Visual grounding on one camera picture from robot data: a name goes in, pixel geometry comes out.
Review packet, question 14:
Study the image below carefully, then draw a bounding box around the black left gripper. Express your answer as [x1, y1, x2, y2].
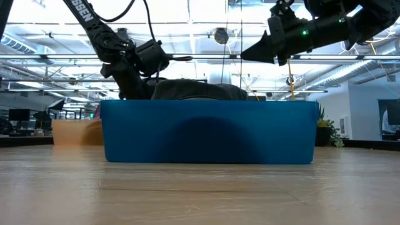
[99, 55, 154, 100]

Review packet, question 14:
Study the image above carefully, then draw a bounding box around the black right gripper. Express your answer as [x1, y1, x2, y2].
[239, 14, 341, 66]

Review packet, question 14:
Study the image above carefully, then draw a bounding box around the blue plastic bin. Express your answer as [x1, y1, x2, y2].
[99, 99, 319, 165]

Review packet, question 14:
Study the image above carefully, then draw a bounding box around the black lamp hood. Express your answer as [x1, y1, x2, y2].
[46, 98, 66, 111]

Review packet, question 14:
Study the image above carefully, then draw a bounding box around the potted green plant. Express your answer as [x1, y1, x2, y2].
[314, 102, 345, 148]

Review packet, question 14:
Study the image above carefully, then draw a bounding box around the yellow hanging cord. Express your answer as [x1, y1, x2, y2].
[286, 59, 296, 101]

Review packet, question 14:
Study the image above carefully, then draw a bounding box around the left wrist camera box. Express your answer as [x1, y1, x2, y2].
[134, 39, 171, 78]

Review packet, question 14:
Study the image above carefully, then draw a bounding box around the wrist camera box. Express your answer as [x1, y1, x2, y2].
[134, 39, 171, 78]
[270, 0, 303, 20]

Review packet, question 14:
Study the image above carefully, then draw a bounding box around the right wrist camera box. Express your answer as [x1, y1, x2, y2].
[270, 0, 303, 20]

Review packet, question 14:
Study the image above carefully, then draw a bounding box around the ceiling light rail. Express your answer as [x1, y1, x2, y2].
[0, 52, 400, 61]

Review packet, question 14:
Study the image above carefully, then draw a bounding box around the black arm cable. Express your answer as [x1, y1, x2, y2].
[92, 0, 157, 43]

